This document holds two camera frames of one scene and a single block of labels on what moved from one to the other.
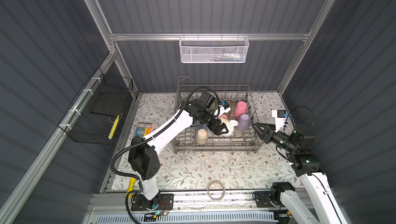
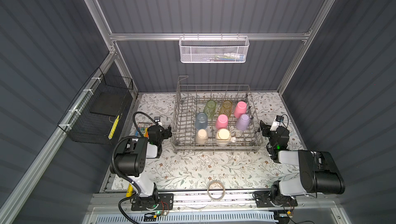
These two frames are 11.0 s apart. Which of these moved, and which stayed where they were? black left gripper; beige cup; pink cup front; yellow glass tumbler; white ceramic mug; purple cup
Moved: black left gripper; white ceramic mug
Stayed: purple cup; pink cup front; yellow glass tumbler; beige cup
